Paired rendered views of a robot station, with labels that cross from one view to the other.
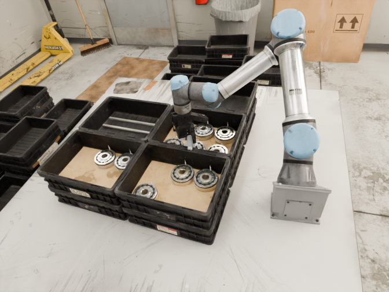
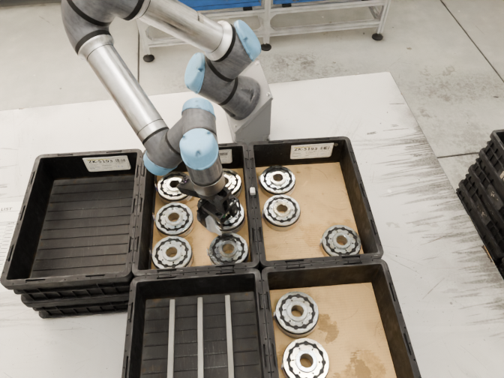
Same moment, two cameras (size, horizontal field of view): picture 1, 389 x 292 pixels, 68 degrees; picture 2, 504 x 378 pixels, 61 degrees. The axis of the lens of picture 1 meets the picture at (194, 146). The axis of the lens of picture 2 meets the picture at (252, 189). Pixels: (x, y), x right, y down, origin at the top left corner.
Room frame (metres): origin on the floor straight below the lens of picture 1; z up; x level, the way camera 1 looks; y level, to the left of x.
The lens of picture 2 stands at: (1.24, 0.59, 1.84)
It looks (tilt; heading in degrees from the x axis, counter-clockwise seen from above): 53 degrees down; 240
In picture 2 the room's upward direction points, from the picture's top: straight up
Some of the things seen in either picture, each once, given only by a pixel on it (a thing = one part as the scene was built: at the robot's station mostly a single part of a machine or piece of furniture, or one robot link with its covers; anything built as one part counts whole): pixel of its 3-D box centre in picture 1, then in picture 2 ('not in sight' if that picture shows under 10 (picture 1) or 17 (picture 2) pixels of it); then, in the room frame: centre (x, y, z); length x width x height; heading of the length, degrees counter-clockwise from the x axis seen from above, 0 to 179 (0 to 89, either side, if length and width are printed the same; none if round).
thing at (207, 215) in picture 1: (173, 175); (309, 196); (0.78, 0.10, 0.92); 0.40 x 0.30 x 0.02; 64
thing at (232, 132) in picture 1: (224, 132); (175, 185); (1.06, -0.16, 0.86); 0.10 x 0.10 x 0.01
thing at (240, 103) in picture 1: (216, 101); (86, 222); (1.32, -0.16, 0.87); 0.40 x 0.30 x 0.11; 64
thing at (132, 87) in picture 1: (126, 86); not in sight; (1.90, 0.44, 0.71); 0.22 x 0.19 x 0.01; 68
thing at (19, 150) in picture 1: (38, 157); not in sight; (1.64, 1.18, 0.37); 0.40 x 0.30 x 0.45; 158
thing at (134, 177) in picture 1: (175, 183); (307, 207); (0.78, 0.10, 0.87); 0.40 x 0.30 x 0.11; 64
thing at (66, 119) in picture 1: (71, 128); not in sight; (2.01, 1.03, 0.31); 0.40 x 0.30 x 0.34; 158
